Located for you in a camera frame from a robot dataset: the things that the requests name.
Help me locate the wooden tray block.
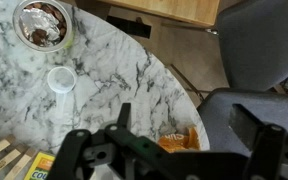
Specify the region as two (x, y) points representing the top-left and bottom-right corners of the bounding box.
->
(23, 151), (57, 180)

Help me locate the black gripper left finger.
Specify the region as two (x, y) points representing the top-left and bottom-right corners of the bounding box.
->
(47, 102), (185, 180)

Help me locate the glass bowl with foil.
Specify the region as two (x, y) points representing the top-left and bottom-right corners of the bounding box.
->
(12, 0), (74, 54)

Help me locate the orange snack bag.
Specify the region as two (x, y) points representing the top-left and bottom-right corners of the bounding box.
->
(157, 125), (202, 154)

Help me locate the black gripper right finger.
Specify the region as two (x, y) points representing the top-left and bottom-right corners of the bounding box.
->
(228, 103), (288, 180)

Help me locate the gray office chair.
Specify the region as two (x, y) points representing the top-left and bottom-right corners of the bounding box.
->
(197, 0), (288, 161)

